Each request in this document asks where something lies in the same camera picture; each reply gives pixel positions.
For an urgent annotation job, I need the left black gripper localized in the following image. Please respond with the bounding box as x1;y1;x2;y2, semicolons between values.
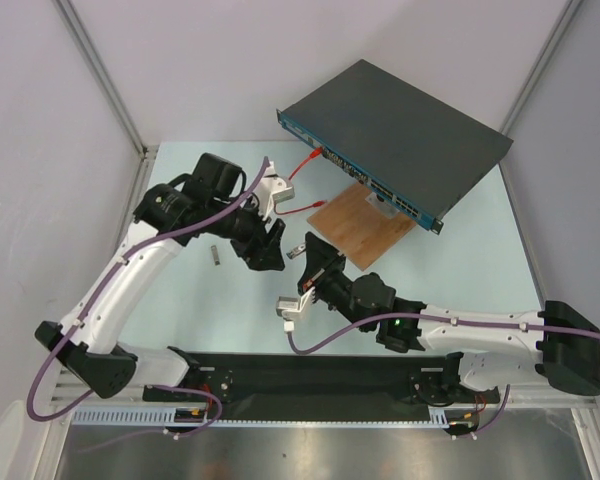
207;191;285;271

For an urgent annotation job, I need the silver SFP module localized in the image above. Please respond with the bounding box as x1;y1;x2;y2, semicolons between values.
286;243;306;260
210;245;220;266

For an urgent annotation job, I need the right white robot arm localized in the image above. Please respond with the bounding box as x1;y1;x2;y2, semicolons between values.
297;232;600;402

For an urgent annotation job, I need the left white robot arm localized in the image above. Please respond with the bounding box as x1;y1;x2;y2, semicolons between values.
35;153;294;400

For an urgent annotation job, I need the wooden board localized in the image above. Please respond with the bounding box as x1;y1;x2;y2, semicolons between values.
307;183;416;271

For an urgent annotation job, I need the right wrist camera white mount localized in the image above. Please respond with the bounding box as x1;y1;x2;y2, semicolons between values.
275;288;314;333

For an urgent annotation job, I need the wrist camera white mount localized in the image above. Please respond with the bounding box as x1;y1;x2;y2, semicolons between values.
254;156;295;220
275;288;314;333

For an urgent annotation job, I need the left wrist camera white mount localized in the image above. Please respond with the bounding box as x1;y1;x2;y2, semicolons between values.
254;156;295;220

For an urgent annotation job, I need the red ethernet cable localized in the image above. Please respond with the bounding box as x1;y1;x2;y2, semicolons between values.
273;145;327;217

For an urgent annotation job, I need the black network switch blue front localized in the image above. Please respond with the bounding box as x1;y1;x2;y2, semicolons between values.
276;59;513;234

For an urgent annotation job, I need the slotted cable duct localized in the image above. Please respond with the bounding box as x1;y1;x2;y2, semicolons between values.
72;403;473;429

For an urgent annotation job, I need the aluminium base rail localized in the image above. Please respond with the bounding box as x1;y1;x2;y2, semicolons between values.
507;384;598;409

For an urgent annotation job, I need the left aluminium frame post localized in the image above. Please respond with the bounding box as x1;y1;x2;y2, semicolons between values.
51;0;149;159

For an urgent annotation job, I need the aluminium frame post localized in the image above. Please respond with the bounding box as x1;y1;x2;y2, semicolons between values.
500;0;585;136
51;0;149;159

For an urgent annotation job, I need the right aluminium frame post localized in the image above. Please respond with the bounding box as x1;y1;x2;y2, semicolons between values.
500;0;585;136

